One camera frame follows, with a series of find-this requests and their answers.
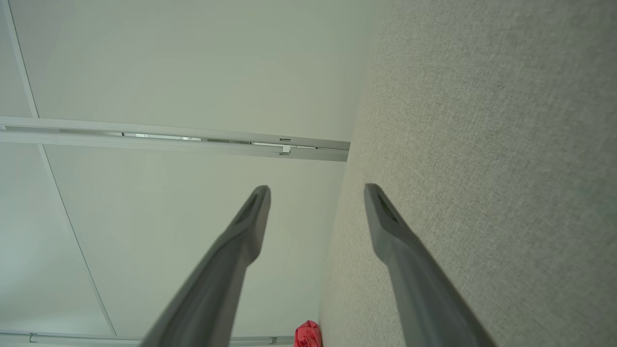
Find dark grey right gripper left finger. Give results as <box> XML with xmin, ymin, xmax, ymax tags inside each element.
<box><xmin>140</xmin><ymin>185</ymin><xmax>271</xmax><ymax>347</ymax></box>

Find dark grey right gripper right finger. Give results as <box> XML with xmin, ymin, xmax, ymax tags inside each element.
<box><xmin>363</xmin><ymin>183</ymin><xmax>497</xmax><ymax>347</ymax></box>

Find red mesh Bulls shorts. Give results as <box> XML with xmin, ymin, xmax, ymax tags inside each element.
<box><xmin>293</xmin><ymin>320</ymin><xmax>322</xmax><ymax>347</ymax></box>

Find grey metal partition post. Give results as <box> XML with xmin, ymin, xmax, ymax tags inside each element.
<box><xmin>0</xmin><ymin>116</ymin><xmax>350</xmax><ymax>162</ymax></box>
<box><xmin>0</xmin><ymin>330</ymin><xmax>295</xmax><ymax>347</ymax></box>

